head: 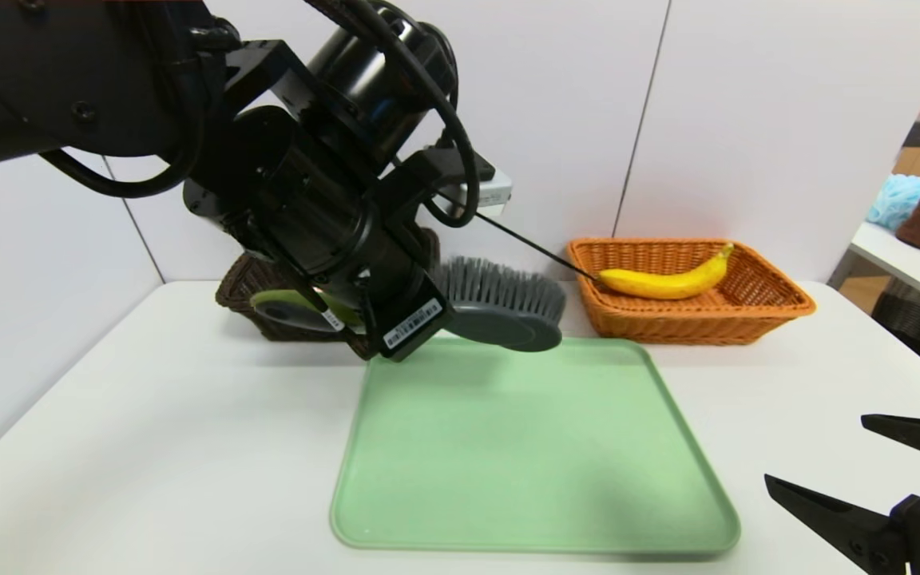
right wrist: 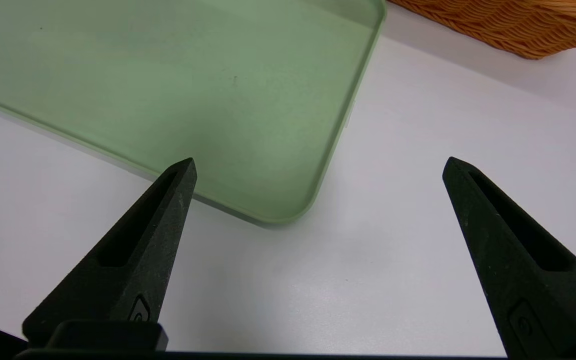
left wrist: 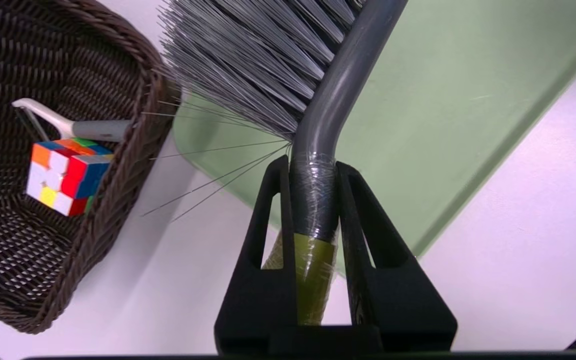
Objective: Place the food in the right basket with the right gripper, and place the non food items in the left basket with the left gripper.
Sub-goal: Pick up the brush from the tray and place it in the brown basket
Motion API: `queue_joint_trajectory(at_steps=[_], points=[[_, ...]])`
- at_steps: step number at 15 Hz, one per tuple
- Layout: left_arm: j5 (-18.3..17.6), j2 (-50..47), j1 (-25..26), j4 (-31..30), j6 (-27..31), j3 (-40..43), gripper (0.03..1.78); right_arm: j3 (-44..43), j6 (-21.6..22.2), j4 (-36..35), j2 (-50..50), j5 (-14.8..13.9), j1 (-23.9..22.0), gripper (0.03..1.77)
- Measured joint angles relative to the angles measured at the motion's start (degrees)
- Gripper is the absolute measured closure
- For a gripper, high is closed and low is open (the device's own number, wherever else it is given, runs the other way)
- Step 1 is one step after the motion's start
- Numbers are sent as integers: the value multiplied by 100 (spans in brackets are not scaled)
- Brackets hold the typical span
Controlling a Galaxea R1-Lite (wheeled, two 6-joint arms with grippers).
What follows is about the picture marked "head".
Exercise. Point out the dark woven bin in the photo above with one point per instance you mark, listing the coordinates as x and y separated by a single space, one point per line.
907 319

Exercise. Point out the dark brown wicker basket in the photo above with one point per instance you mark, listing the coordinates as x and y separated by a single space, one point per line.
240 302

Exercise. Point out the yellow banana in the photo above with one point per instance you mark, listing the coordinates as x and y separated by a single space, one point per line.
660 283

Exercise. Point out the orange wicker basket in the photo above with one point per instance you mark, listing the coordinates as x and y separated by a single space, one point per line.
699 323

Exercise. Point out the light blue fluffy cloth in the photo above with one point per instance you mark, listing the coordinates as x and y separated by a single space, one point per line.
891 200

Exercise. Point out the white side table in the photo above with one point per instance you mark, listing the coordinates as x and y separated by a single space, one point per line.
915 267

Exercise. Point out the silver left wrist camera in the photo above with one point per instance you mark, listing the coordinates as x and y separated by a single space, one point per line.
493 192

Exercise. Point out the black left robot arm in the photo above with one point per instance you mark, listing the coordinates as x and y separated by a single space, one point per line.
300 192

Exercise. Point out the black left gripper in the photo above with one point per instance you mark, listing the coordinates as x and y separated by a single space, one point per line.
410 326

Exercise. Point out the light green plastic tray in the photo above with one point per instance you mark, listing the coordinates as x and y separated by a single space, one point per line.
524 463

